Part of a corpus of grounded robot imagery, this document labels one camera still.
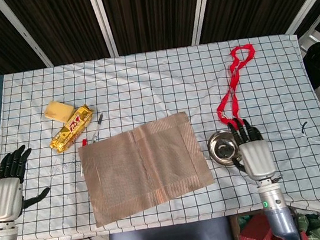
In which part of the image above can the red-capped whiteboard marker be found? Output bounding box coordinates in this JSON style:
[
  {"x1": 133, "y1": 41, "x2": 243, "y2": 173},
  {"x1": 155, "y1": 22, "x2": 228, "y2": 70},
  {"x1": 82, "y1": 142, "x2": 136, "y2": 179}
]
[{"x1": 75, "y1": 138, "x2": 93, "y2": 177}]

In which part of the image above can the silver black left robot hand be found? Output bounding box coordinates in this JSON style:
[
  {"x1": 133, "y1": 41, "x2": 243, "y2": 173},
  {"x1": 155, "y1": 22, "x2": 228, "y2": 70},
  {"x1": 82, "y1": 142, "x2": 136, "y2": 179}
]
[{"x1": 0, "y1": 141, "x2": 54, "y2": 222}]

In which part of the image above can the white black-checked tablecloth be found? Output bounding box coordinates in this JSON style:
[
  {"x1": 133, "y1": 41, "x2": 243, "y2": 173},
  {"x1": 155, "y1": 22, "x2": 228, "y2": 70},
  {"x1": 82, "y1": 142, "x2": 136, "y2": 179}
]
[{"x1": 0, "y1": 28, "x2": 320, "y2": 240}]

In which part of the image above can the red ribbon lanyard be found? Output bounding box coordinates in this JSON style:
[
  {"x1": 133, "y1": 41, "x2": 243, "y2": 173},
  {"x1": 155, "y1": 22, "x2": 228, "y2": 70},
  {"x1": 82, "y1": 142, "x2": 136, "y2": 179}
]
[{"x1": 208, "y1": 43, "x2": 267, "y2": 130}]

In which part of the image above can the clear pen with black cap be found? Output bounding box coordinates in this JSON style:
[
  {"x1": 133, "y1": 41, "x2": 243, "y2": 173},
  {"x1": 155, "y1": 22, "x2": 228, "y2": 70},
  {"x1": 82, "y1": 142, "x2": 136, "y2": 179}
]
[{"x1": 88, "y1": 112, "x2": 107, "y2": 144}]

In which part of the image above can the red box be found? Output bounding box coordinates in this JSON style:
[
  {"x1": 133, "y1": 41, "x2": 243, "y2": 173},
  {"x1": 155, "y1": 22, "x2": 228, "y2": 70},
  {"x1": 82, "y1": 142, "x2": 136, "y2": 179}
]
[{"x1": 236, "y1": 207, "x2": 307, "y2": 240}]

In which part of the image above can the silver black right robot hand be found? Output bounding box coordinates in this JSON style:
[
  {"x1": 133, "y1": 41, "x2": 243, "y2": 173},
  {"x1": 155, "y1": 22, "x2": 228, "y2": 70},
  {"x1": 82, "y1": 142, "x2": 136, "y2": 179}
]
[{"x1": 226, "y1": 113, "x2": 278, "y2": 184}]

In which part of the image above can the yellow sponge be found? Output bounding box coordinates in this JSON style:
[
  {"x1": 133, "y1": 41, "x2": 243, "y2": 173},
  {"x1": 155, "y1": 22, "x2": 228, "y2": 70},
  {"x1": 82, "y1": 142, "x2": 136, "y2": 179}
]
[{"x1": 42, "y1": 98, "x2": 77, "y2": 127}]

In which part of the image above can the gold biscuit packet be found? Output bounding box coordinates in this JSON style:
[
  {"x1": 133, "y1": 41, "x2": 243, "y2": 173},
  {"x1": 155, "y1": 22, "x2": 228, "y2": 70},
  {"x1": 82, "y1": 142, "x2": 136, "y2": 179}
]
[{"x1": 44, "y1": 103, "x2": 99, "y2": 155}]

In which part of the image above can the brown woven placemat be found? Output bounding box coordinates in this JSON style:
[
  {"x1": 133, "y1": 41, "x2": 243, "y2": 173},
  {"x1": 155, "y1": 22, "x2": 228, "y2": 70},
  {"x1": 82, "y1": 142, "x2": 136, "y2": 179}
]
[{"x1": 74, "y1": 108, "x2": 220, "y2": 229}]

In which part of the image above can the metal bowl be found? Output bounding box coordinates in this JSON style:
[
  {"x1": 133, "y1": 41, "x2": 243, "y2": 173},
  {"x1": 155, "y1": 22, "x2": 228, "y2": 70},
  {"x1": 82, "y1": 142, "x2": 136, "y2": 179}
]
[{"x1": 205, "y1": 128, "x2": 244, "y2": 169}]

